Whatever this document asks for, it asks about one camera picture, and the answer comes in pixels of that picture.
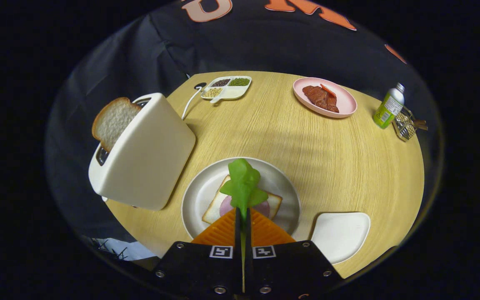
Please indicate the white bread slice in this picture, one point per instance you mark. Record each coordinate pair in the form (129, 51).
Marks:
(215, 208)

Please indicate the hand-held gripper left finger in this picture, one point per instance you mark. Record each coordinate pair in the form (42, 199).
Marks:
(198, 266)

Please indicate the round white plate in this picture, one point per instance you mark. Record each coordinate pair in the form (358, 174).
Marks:
(198, 196)

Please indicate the small brown utensil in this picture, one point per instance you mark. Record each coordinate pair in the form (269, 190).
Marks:
(421, 123)

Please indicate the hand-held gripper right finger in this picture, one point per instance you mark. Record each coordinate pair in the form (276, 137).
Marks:
(290, 266)

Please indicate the white squarish dish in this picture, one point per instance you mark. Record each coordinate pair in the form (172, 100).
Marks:
(340, 235)

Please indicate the white divided bean tray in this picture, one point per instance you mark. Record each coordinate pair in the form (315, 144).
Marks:
(231, 93)

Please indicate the green label bottle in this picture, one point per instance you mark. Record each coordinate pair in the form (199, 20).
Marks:
(386, 110)

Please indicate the brown cooked meat piece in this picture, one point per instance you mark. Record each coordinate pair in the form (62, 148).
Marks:
(317, 98)

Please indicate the pile of dark beans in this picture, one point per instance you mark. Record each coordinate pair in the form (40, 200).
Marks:
(221, 82)

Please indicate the green lettuce leaf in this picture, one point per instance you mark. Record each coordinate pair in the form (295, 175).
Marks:
(242, 183)

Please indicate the cream white toaster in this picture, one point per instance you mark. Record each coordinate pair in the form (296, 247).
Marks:
(148, 154)

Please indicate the red sausage slice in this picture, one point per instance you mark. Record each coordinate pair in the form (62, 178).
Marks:
(328, 90)

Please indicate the toasted bread slice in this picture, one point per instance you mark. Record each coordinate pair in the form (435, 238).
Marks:
(115, 121)

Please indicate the pile of green beans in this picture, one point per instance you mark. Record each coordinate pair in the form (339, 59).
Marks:
(239, 82)

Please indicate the pink plate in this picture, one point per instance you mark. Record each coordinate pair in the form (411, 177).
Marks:
(344, 104)

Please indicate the pile of yellow beans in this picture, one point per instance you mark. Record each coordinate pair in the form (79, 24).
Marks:
(212, 92)

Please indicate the pink ham slice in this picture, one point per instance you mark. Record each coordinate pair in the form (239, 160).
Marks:
(261, 209)

